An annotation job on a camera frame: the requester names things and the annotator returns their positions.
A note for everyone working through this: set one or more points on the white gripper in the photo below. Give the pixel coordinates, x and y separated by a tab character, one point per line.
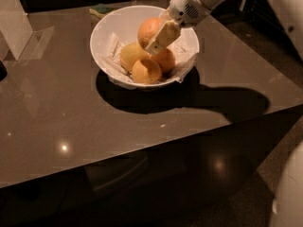
186	8

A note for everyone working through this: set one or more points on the orange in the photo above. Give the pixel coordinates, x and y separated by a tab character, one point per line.
147	30
130	54
166	60
146	71

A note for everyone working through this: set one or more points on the white bowl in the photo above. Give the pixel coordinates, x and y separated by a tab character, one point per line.
125	23

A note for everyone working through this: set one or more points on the dark round object left edge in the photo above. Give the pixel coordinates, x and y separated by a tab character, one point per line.
3	71

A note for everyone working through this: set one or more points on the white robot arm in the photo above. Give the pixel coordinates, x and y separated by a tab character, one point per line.
211	4

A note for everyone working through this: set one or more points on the white paper liner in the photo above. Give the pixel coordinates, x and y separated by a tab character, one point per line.
185	57

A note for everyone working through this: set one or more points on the green yellow sponge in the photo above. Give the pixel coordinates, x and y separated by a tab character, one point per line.
100	10

